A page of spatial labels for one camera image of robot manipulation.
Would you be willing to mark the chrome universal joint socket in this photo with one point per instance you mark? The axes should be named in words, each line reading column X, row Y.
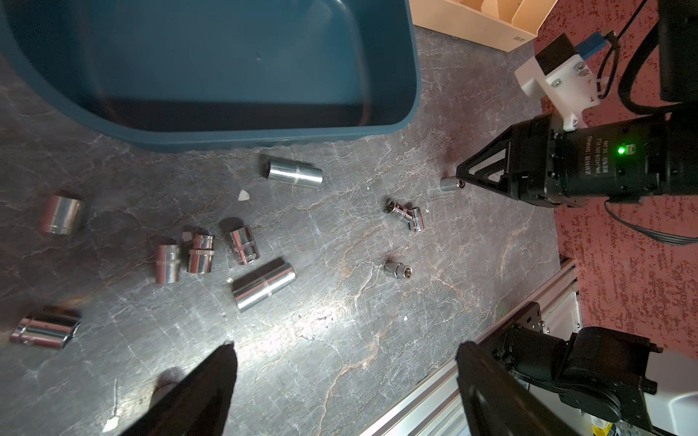
column 412, row 216

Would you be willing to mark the chrome socket middle cluster left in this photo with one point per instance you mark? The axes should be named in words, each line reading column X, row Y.
column 168, row 264

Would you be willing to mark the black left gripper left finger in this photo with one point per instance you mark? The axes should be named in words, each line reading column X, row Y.
column 200, row 404

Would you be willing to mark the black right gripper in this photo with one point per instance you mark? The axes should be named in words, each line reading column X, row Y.
column 542, row 164

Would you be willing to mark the chrome socket middle cluster right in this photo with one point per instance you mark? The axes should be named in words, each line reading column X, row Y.
column 243, row 245

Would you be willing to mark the large chrome socket far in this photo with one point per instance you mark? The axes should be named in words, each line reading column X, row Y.
column 61, row 216

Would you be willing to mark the large chrome socket near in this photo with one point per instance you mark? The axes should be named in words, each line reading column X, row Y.
column 45, row 329

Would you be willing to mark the long chrome socket near box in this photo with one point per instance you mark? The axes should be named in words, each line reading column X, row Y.
column 294, row 173

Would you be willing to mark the chrome socket middle cluster centre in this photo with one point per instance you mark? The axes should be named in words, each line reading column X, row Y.
column 201, row 254

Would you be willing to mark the aluminium front rail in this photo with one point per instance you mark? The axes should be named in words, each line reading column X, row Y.
column 435, row 406

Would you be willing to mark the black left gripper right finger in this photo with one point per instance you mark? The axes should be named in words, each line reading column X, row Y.
column 495, row 403

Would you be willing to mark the teal plastic storage box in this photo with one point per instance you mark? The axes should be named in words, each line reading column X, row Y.
column 176, row 76

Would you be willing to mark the small short chrome socket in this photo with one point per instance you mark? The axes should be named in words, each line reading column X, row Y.
column 398, row 270

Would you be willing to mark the chrome socket cluster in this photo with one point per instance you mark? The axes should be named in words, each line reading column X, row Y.
column 201, row 254
column 243, row 245
column 168, row 264

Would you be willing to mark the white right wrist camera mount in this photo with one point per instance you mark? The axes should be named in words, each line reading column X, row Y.
column 561, row 74

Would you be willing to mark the beige plastic file organizer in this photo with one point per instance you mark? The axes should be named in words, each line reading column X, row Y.
column 503, row 25

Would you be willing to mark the large chrome socket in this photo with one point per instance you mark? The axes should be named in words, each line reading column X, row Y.
column 61, row 216
column 45, row 329

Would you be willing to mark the long chrome socket centre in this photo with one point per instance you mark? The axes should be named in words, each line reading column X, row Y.
column 248, row 295

